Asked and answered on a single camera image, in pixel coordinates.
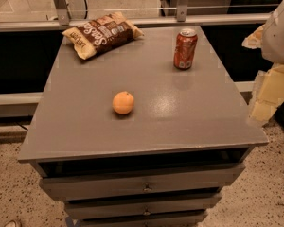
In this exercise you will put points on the bottom grey drawer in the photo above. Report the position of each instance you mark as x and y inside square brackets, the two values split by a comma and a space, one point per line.
[153, 220]

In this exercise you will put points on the brown chip bag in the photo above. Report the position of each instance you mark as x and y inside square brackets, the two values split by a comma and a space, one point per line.
[102, 35]

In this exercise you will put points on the grey drawer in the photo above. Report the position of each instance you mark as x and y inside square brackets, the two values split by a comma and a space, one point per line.
[142, 207]
[153, 220]
[140, 182]

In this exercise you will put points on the red coke can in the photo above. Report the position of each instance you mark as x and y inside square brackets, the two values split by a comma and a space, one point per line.
[186, 42]

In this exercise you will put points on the middle grey drawer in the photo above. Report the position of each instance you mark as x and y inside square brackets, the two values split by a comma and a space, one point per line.
[142, 207]

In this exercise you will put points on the metal glass railing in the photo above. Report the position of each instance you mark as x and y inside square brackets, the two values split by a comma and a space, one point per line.
[26, 15]

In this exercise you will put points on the grey drawer cabinet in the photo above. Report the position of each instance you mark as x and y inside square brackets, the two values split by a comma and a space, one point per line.
[180, 118]

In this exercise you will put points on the orange fruit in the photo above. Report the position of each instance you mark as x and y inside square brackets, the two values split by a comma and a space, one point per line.
[123, 102]

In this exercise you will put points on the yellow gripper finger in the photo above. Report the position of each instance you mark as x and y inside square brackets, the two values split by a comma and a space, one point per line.
[267, 94]
[254, 40]

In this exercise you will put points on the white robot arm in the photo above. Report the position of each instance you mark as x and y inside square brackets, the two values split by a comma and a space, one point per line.
[273, 39]

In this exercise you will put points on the top grey drawer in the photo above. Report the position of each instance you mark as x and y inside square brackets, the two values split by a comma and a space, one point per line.
[140, 182]

